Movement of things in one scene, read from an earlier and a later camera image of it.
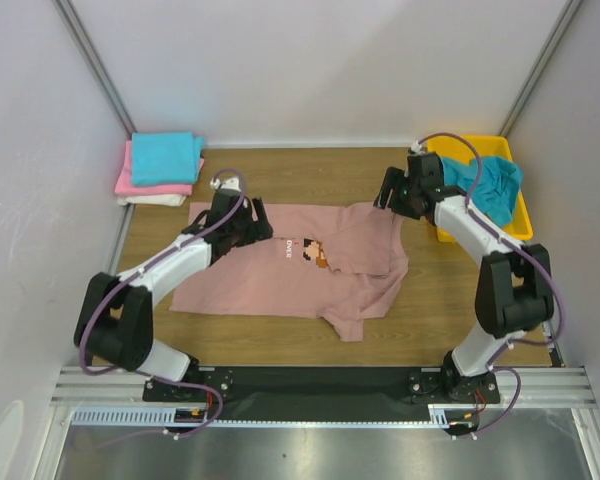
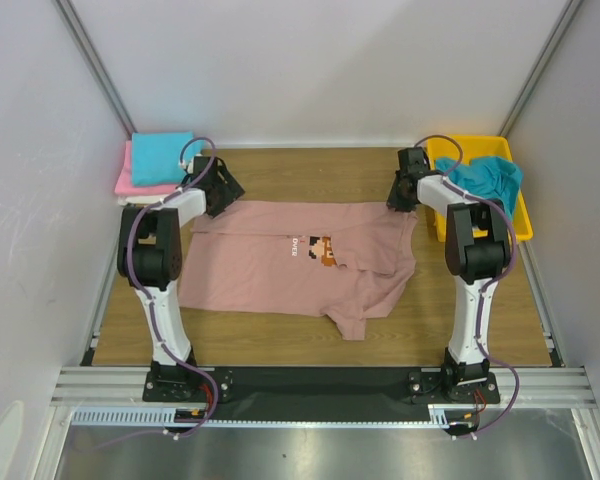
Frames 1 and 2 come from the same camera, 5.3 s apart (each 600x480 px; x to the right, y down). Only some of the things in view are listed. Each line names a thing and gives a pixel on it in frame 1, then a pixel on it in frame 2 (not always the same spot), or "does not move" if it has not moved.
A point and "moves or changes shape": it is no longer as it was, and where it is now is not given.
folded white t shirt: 153,199 does not move
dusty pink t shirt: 197,208 moves or changes shape
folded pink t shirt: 124,183 does not move
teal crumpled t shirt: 491,183 does not move
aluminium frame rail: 96,63 does not move
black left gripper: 258,229 to 231,188
